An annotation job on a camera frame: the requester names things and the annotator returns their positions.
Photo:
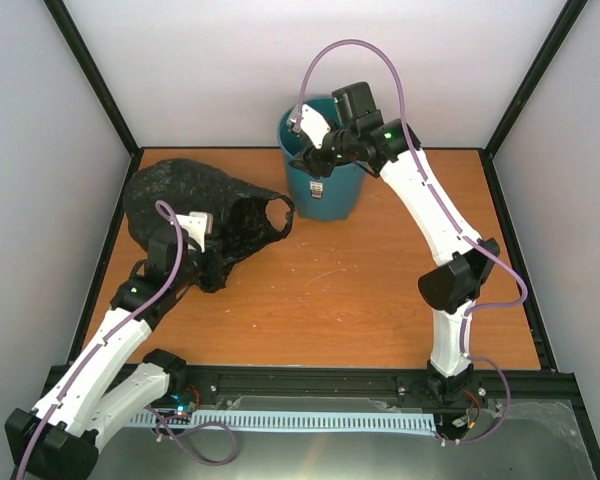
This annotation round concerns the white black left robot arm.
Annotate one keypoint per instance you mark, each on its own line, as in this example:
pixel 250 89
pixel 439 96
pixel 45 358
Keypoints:
pixel 64 433

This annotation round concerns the black plastic trash bag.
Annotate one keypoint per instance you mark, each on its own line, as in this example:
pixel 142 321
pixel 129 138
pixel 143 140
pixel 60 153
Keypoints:
pixel 246 217

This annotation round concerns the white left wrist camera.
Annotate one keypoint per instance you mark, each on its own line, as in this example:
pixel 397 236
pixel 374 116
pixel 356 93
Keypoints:
pixel 198 226

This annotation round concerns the teal plastic trash bin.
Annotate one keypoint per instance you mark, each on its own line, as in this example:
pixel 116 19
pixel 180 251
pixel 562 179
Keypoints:
pixel 325 199

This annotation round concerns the black right rear frame post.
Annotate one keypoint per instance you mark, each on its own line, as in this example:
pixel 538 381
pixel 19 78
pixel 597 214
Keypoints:
pixel 551 45

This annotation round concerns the light blue slotted cable duct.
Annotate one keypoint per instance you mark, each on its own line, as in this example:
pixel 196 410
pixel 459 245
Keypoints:
pixel 311 422

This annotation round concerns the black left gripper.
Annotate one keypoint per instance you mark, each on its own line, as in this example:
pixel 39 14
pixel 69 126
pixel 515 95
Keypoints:
pixel 214 254

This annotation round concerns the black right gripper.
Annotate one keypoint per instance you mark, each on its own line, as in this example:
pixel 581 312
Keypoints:
pixel 310 163

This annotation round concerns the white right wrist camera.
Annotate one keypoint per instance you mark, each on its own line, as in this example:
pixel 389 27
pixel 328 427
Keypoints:
pixel 304 119

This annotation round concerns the metal base plate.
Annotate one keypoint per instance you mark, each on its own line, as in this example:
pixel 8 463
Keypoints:
pixel 521 440

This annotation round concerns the black frame post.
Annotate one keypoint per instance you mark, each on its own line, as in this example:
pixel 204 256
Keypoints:
pixel 551 45
pixel 77 45

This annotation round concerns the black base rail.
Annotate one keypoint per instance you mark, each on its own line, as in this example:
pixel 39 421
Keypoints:
pixel 403 388

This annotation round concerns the small green-lit circuit board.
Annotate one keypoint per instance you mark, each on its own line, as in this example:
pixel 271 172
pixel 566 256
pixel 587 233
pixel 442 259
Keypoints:
pixel 186 403

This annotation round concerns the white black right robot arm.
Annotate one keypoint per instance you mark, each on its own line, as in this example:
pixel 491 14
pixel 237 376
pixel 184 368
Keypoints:
pixel 463 259

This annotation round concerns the black left rear frame post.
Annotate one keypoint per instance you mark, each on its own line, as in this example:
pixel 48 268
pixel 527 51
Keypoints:
pixel 77 45

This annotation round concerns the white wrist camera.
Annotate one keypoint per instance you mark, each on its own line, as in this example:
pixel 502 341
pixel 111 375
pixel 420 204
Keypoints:
pixel 304 119
pixel 198 226

